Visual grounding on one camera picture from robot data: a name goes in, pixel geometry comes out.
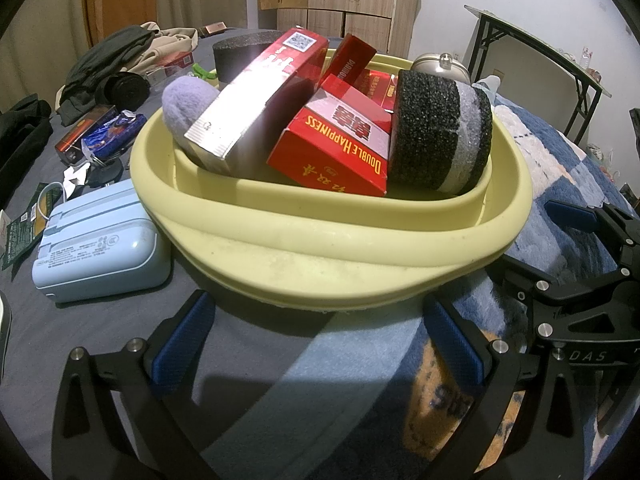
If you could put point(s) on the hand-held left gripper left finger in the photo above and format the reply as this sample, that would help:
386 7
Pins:
182 345

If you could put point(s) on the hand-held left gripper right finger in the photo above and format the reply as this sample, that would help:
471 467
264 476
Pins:
455 350

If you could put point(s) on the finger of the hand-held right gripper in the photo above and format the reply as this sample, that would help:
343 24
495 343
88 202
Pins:
575 217
520 275

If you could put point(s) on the yellow collapsible basin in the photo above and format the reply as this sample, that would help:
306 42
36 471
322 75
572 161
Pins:
325 260

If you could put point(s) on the large black foam disc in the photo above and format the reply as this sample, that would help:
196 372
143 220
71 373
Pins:
430 130

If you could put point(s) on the silver round device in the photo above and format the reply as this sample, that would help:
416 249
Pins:
440 67

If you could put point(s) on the red and silver carton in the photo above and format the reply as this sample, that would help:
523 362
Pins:
330 160

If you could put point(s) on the red carton with gold pattern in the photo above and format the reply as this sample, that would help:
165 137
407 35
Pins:
380 90

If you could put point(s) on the purple plush toy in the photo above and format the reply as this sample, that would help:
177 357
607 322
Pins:
187 105

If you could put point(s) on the red carton with silver end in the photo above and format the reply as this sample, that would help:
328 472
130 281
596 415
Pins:
250 105

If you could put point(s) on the red cigarette carton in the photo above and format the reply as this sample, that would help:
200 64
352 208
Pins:
350 60

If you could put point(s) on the small black foam disc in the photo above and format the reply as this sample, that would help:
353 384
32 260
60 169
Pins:
240 55

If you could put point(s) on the blue checked blanket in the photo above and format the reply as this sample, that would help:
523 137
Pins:
550 160

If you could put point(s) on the light blue power bank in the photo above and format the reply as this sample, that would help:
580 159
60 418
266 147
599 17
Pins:
100 245

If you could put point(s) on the light blue cloth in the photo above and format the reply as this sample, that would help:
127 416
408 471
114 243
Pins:
487 87

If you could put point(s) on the black folding table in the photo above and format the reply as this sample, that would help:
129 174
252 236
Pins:
525 30

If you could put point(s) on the green packet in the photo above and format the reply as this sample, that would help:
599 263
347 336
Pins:
20 230

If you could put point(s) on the blue snack packet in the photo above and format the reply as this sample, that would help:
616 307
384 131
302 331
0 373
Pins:
112 132

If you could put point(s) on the dark red box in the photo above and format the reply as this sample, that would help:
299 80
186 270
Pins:
70 140

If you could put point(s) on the black jacket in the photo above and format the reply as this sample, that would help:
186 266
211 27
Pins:
20 145

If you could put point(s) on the black round lens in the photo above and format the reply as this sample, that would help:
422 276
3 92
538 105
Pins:
125 89

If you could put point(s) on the red and white box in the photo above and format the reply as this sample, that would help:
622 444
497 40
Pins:
172 62

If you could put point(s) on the dark green garment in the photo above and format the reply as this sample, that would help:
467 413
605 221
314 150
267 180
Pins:
105 60

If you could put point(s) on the beige garment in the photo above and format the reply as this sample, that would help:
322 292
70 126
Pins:
170 40

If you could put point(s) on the copper coloured box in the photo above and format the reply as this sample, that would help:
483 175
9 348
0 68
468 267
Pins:
214 28

